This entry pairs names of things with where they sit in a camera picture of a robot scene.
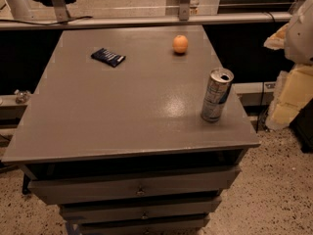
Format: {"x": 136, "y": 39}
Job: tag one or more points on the dark blue snack packet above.
{"x": 107, "y": 57}

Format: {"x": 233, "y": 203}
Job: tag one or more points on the horizontal metal rail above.
{"x": 86, "y": 22}

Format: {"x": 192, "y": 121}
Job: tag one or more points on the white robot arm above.
{"x": 299, "y": 35}

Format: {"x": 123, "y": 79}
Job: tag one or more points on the yellow foam block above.
{"x": 293, "y": 91}

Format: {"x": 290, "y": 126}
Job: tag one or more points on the grey drawer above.
{"x": 141, "y": 211}
{"x": 132, "y": 186}
{"x": 150, "y": 226}

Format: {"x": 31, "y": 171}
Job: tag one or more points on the silver blue redbull can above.
{"x": 216, "y": 94}

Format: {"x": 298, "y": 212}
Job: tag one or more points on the middle grey drawer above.
{"x": 141, "y": 211}

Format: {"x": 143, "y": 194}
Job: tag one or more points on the small clear glass object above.
{"x": 22, "y": 96}

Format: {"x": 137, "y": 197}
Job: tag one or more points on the top grey drawer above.
{"x": 132, "y": 186}

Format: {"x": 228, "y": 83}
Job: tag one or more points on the orange fruit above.
{"x": 180, "y": 44}

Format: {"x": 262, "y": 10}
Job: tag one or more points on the bottom grey drawer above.
{"x": 150, "y": 226}

